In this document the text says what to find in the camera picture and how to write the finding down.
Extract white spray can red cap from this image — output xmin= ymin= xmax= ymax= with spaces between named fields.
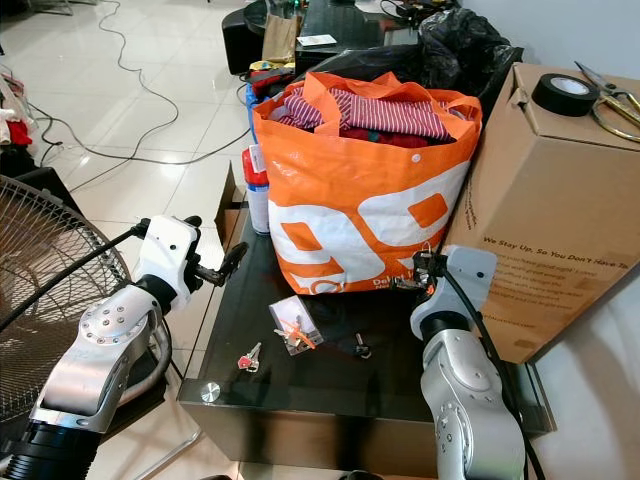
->
xmin=241 ymin=144 xmax=272 ymax=237

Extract small black key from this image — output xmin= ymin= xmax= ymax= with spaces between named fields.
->
xmin=352 ymin=332 xmax=374 ymax=360

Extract clear packet with orange item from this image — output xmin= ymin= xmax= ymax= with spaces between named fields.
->
xmin=267 ymin=295 xmax=324 ymax=357

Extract orange and white shopping bag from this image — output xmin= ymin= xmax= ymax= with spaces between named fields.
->
xmin=251 ymin=69 xmax=484 ymax=297

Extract key with red head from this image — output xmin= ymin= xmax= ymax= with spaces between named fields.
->
xmin=237 ymin=342 xmax=264 ymax=374

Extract brown cardboard box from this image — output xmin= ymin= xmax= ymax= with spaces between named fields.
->
xmin=442 ymin=61 xmax=640 ymax=365

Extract plain red cloth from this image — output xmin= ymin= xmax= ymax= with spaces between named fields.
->
xmin=340 ymin=125 xmax=456 ymax=150

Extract black glass-top table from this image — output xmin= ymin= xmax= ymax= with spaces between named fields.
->
xmin=177 ymin=198 xmax=557 ymax=479

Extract blue plastic bag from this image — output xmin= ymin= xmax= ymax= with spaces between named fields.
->
xmin=242 ymin=84 xmax=263 ymax=143

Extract red white striped cloth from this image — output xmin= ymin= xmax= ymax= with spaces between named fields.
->
xmin=278 ymin=86 xmax=453 ymax=141

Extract black tape roll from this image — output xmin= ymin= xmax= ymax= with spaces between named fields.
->
xmin=531 ymin=72 xmax=600 ymax=118

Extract black speaker box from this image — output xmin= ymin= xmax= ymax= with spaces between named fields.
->
xmin=221 ymin=6 xmax=267 ymax=75

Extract black plastic rubbish bag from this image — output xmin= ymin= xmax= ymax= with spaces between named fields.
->
xmin=305 ymin=7 xmax=527 ymax=103

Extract brown paper bag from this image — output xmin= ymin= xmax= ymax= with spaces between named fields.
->
xmin=261 ymin=11 xmax=304 ymax=64

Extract white paper sheet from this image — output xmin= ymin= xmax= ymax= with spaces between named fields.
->
xmin=296 ymin=32 xmax=338 ymax=48

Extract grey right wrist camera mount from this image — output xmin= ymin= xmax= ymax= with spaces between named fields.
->
xmin=409 ymin=245 xmax=499 ymax=341

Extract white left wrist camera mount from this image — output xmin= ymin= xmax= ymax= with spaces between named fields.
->
xmin=134 ymin=214 xmax=202 ymax=307

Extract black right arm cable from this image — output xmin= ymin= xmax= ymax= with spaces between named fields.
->
xmin=442 ymin=266 xmax=549 ymax=480

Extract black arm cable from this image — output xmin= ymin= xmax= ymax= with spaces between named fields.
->
xmin=442 ymin=266 xmax=549 ymax=480
xmin=0 ymin=222 xmax=153 ymax=331

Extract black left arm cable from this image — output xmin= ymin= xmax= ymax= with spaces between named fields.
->
xmin=0 ymin=222 xmax=153 ymax=331

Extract black wire-cage fan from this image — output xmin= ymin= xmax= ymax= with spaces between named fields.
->
xmin=0 ymin=174 xmax=133 ymax=429

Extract thin black floor cable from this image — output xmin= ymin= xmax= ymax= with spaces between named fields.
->
xmin=38 ymin=0 xmax=253 ymax=169

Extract scissors with yellow handles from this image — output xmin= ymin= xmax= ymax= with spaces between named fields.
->
xmin=574 ymin=61 xmax=640 ymax=144

